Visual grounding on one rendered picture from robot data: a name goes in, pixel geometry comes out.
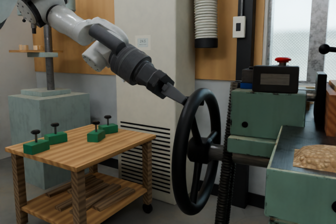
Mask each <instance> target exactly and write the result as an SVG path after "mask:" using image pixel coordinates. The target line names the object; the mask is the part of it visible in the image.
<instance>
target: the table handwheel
mask: <svg viewBox="0 0 336 224"><path fill-rule="evenodd" d="M203 100H204V101H205V102H206V104H207V107H208V111H209V116H210V128H211V133H210V134H209V136H208V137H201V135H200V132H199V129H198V125H197V121H196V117H195V114H196V112H197V109H198V107H199V105H200V104H201V102H202V101H203ZM190 132H192V138H191V139H190V140H189V137H190ZM223 147H224V145H221V116H220V109H219V105H218V101H217V99H216V97H215V95H214V93H213V92H212V91H211V90H209V89H207V88H199V89H197V90H195V91H194V92H193V93H192V94H191V95H190V96H189V98H188V99H187V101H186V103H185V105H184V107H183V109H182V111H181V114H180V117H179V120H178V123H177V127H176V131H175V136H174V142H173V149H172V160H171V179H172V188H173V193H174V198H175V201H176V203H177V205H178V207H179V209H180V210H181V211H182V212H183V213H184V214H186V215H189V216H193V215H196V214H198V213H199V212H200V211H201V210H202V209H203V208H204V206H205V205H206V203H207V201H208V199H209V197H210V195H211V192H212V189H213V186H214V183H215V179H216V175H217V170H218V165H219V161H222V158H223V155H224V154H223V152H224V151H223V149H224V148H223ZM187 157H188V159H189V160H190V162H194V171H193V179H192V186H191V192H190V198H189V195H188V190H187V181H186V161H187ZM231 157H232V162H233V163H236V164H242V165H249V166H255V167H262V168H267V167H268V164H269V161H270V158H268V157H261V156H254V155H247V154H240V153H232V156H231ZM203 164H207V169H206V173H205V177H204V180H203V183H202V186H201V189H200V191H199V193H198V189H199V182H200V176H201V170H202V165H203Z"/></svg>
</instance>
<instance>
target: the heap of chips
mask: <svg viewBox="0 0 336 224"><path fill-rule="evenodd" d="M293 167H299V168H306V169H313V170H319V171H326V172H333V173H336V146H335V145H321V144H317V145H308V146H303V147H302V148H300V149H294V157H293Z"/></svg>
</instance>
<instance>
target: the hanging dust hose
mask: <svg viewBox="0 0 336 224"><path fill-rule="evenodd" d="M217 1H218V0H194V3H195V4H194V8H195V9H194V11H195V12H194V13H195V15H194V16H195V17H194V19H195V20H194V21H195V23H194V24H195V25H194V26H195V28H194V29H195V32H196V33H195V37H196V38H195V39H194V47H195V48H217V47H218V37H217V36H218V35H217V33H218V32H217V31H218V29H217V28H218V27H217V25H218V24H217V23H218V22H217V20H218V19H217V17H218V16H217V12H218V11H217V9H218V8H217V4H218V3H217Z"/></svg>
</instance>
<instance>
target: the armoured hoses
mask: <svg viewBox="0 0 336 224"><path fill-rule="evenodd" d="M241 83H242V81H240V80H236V81H235V82H230V91H229V93H230V94H229V95H230V96H229V98H230V99H229V100H228V101H229V103H228V104H229V105H228V107H229V108H228V112H227V113H228V114H227V120H226V122H227V123H226V129H225V131H226V132H225V135H224V136H225V138H224V139H225V140H224V144H223V145H224V147H223V148H224V149H223V156H222V157H223V158H222V161H221V162H222V164H221V165H222V166H221V172H220V174H221V175H220V178H219V179H220V181H219V182H220V183H219V189H218V191H219V192H218V195H217V196H218V198H217V206H216V207H217V208H216V214H215V223H214V224H229V223H230V222H229V221H230V215H231V214H230V213H231V205H232V204H231V203H232V197H233V196H232V195H233V189H234V188H233V187H234V185H233V184H234V179H235V177H234V176H235V168H236V167H235V166H236V163H233V162H232V161H233V160H232V155H233V154H232V152H228V151H227V144H228V137H229V136H230V135H231V134H230V125H231V93H232V91H233V90H235V89H237V88H241Z"/></svg>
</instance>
